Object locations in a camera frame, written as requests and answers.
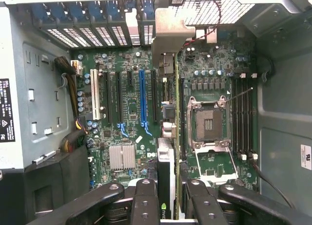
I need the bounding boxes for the braided power wire bundle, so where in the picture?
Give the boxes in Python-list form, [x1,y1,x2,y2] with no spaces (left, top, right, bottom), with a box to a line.
[54,56,86,153]

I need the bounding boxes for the red black twisted wire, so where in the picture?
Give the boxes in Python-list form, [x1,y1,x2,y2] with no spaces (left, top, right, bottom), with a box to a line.
[182,0,223,47]

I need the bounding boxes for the silver chipset heatsink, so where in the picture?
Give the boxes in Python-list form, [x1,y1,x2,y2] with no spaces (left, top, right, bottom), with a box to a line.
[108,143,137,171]

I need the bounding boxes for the white expansion slot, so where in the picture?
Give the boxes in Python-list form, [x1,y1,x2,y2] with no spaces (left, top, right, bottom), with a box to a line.
[89,68,101,121]

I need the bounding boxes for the grey power supply unit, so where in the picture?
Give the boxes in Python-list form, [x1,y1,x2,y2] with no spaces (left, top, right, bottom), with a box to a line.
[0,4,74,173]

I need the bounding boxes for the green motherboard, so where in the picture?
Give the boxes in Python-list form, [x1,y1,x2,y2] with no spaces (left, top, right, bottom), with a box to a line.
[70,43,259,194]

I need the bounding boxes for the blue slot retention clip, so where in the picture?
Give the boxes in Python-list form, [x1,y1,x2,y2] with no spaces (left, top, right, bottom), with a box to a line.
[69,0,87,23]
[107,0,125,23]
[141,0,156,23]
[89,0,107,23]
[50,0,68,23]
[31,0,49,23]

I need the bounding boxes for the white power connector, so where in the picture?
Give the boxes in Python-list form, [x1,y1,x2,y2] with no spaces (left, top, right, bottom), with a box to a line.
[70,60,84,76]

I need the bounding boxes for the blue expansion slot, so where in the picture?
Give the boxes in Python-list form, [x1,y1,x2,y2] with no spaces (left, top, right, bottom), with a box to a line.
[138,69,149,125]

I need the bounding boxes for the RAM slot white latches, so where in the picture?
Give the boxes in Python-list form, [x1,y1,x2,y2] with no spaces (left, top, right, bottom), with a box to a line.
[237,73,247,160]
[248,73,258,160]

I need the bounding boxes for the thin black wire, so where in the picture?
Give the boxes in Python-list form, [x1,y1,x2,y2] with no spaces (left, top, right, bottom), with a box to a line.
[250,155,294,210]

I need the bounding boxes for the CPU socket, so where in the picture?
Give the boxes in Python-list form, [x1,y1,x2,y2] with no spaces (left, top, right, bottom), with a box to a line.
[186,94,232,149]

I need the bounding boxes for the long black expansion slot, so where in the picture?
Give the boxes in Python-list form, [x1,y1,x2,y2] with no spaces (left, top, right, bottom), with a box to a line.
[102,71,113,125]
[114,71,124,123]
[150,69,158,123]

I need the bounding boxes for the black plastic shroud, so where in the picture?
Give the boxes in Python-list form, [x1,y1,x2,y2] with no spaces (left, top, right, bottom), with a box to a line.
[23,147,92,218]

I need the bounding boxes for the open black PC case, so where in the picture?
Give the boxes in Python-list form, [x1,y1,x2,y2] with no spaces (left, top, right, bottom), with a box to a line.
[0,0,312,225]

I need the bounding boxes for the thin socket locking lever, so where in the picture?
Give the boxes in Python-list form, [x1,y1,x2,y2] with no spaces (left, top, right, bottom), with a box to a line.
[224,87,254,104]

